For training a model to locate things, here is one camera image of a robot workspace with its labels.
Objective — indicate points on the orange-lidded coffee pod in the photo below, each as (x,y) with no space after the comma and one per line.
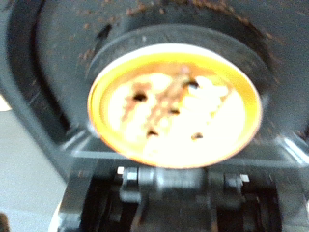
(180,129)

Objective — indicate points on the black Keurig coffee machine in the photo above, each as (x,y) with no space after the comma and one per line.
(51,64)

